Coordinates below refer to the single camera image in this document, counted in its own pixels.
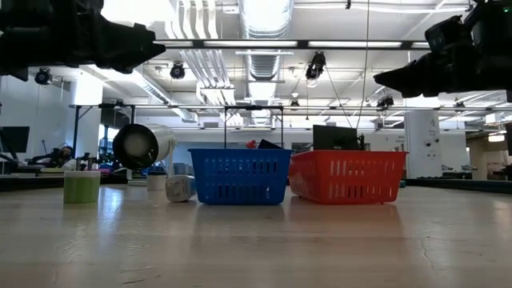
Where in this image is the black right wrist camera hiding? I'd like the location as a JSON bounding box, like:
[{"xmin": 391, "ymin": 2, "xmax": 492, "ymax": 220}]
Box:
[{"xmin": 424, "ymin": 14, "xmax": 476, "ymax": 54}]

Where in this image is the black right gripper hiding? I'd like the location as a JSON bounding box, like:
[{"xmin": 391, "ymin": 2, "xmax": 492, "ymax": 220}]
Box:
[{"xmin": 374, "ymin": 0, "xmax": 512, "ymax": 98}]

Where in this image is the white cylindrical tube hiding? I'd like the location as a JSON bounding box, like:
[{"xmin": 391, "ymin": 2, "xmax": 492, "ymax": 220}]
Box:
[{"xmin": 112, "ymin": 122, "xmax": 178, "ymax": 173}]

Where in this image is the silver ceiling duct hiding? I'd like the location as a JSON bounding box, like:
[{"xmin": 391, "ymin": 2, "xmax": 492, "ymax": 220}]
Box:
[{"xmin": 238, "ymin": 0, "xmax": 296, "ymax": 126}]

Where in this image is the white and blue adapter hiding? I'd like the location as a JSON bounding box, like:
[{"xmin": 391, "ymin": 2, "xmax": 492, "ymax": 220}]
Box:
[{"xmin": 164, "ymin": 174, "xmax": 197, "ymax": 203}]

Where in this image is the red plastic basket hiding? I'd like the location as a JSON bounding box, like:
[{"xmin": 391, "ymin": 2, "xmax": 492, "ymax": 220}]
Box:
[{"xmin": 287, "ymin": 150, "xmax": 409, "ymax": 206}]

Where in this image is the person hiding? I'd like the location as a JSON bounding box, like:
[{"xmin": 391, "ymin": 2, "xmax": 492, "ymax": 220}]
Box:
[{"xmin": 54, "ymin": 144, "xmax": 75, "ymax": 168}]

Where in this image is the black ceiling spotlight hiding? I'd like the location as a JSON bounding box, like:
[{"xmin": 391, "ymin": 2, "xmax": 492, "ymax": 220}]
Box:
[
  {"xmin": 34, "ymin": 66, "xmax": 54, "ymax": 86},
  {"xmin": 304, "ymin": 50, "xmax": 327, "ymax": 82},
  {"xmin": 169, "ymin": 61, "xmax": 186, "ymax": 81},
  {"xmin": 376, "ymin": 94, "xmax": 396, "ymax": 109}
]

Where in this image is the black monitor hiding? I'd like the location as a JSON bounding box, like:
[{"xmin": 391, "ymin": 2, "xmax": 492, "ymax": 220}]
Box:
[
  {"xmin": 0, "ymin": 125, "xmax": 31, "ymax": 155},
  {"xmin": 312, "ymin": 124, "xmax": 360, "ymax": 151}
]

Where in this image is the small white cup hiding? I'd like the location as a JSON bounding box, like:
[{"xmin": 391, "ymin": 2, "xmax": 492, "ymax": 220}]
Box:
[{"xmin": 146, "ymin": 171, "xmax": 168, "ymax": 192}]

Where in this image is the blue plastic basket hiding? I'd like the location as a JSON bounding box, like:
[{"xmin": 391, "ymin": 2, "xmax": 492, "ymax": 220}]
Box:
[{"xmin": 187, "ymin": 148, "xmax": 294, "ymax": 206}]

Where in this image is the thin black background frame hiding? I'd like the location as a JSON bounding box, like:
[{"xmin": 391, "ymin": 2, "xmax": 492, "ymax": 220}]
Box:
[{"xmin": 222, "ymin": 104, "xmax": 286, "ymax": 150}]

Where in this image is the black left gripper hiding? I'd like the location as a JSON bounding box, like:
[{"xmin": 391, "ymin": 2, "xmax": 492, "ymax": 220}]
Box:
[{"xmin": 0, "ymin": 0, "xmax": 167, "ymax": 81}]

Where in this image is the green plastic cup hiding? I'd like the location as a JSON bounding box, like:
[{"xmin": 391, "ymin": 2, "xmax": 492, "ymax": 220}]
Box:
[{"xmin": 62, "ymin": 170, "xmax": 102, "ymax": 205}]

